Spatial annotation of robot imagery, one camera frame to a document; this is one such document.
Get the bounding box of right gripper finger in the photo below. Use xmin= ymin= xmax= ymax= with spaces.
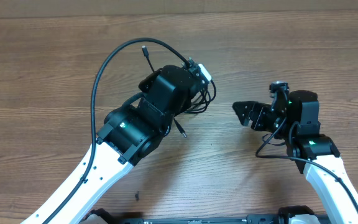
xmin=237 ymin=113 xmax=254 ymax=126
xmin=232 ymin=101 xmax=260 ymax=117

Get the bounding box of black USB cable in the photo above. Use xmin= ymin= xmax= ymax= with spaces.
xmin=141 ymin=45 xmax=217 ymax=138

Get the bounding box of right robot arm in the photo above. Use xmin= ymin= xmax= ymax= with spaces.
xmin=232 ymin=83 xmax=358 ymax=223

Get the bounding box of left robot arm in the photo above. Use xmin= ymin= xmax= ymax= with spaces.
xmin=24 ymin=60 xmax=212 ymax=223

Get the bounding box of cardboard back panel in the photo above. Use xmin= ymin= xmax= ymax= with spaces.
xmin=0 ymin=0 xmax=358 ymax=19

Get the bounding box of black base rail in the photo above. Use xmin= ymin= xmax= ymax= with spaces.
xmin=113 ymin=214 xmax=285 ymax=224

